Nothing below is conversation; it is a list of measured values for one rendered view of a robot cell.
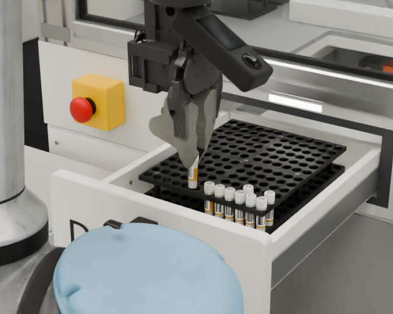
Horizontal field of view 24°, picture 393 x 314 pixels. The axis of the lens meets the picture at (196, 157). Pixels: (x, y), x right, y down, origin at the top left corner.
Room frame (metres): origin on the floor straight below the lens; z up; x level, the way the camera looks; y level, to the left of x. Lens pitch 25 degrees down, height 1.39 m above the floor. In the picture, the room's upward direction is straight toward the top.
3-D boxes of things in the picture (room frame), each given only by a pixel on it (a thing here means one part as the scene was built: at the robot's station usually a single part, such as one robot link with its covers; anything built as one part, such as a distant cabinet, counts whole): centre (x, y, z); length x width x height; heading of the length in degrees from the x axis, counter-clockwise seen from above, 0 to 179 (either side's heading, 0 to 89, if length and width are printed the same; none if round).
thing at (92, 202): (0.88, 0.05, 0.87); 0.29 x 0.02 x 0.11; 56
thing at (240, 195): (0.94, -0.05, 0.89); 0.01 x 0.01 x 0.05
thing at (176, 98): (0.95, 0.01, 1.02); 0.05 x 0.02 x 0.09; 146
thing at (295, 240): (1.06, -0.07, 0.86); 0.40 x 0.26 x 0.06; 146
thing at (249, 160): (1.05, -0.06, 0.87); 0.22 x 0.18 x 0.06; 146
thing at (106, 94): (1.32, 0.15, 0.88); 0.07 x 0.05 x 0.07; 56
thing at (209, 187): (0.96, -0.02, 0.89); 0.01 x 0.01 x 0.05
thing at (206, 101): (1.00, 0.01, 0.97); 0.06 x 0.03 x 0.09; 56
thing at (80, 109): (1.29, 0.17, 0.88); 0.04 x 0.03 x 0.04; 56
